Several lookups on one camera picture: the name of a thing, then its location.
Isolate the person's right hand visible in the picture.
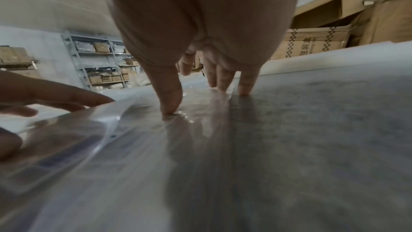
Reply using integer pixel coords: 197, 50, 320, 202
106, 0, 305, 116

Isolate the person's left hand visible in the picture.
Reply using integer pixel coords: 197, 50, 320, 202
0, 70, 115, 160

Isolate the stack of clear bags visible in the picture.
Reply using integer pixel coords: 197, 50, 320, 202
0, 98, 171, 232

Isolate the grey metal shelf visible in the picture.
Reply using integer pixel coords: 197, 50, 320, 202
0, 29, 144, 90

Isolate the cardboard box with checker pattern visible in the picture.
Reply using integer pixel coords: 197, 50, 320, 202
270, 24, 355, 60

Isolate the open cardboard box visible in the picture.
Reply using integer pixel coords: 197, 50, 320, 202
289, 0, 368, 30

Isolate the grey table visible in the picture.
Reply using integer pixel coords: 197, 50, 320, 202
0, 42, 412, 232

